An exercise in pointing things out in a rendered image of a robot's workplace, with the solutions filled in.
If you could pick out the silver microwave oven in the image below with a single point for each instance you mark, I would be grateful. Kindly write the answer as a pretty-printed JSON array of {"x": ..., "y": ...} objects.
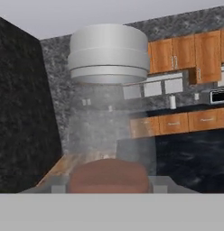
[{"x": 219, "y": 96}]

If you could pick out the white paper towel roll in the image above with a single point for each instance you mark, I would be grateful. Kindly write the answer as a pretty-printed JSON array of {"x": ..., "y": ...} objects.
[{"x": 172, "y": 102}]

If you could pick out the clear cinnamon bottle grey lid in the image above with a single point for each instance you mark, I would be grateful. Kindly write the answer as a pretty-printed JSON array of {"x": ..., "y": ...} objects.
[{"x": 108, "y": 57}]

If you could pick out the wooden wall cupboard run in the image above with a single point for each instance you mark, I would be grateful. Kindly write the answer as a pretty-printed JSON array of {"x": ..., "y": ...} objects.
[{"x": 183, "y": 54}]

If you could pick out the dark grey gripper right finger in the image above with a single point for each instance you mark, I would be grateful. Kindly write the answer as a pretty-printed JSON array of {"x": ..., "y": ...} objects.
[{"x": 163, "y": 184}]

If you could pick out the white wall socket plate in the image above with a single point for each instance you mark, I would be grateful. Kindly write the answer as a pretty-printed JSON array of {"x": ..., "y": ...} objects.
[
  {"x": 110, "y": 108},
  {"x": 197, "y": 96},
  {"x": 86, "y": 102}
]

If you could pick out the wooden base drawer run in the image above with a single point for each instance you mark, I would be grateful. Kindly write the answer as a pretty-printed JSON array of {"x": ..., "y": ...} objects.
[{"x": 189, "y": 121}]

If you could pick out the white panelled wall fitting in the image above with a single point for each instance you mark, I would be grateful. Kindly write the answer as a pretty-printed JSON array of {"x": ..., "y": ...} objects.
[{"x": 153, "y": 88}]

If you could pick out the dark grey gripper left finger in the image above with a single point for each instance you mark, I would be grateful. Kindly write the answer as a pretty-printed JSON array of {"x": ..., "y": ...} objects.
[{"x": 58, "y": 184}]

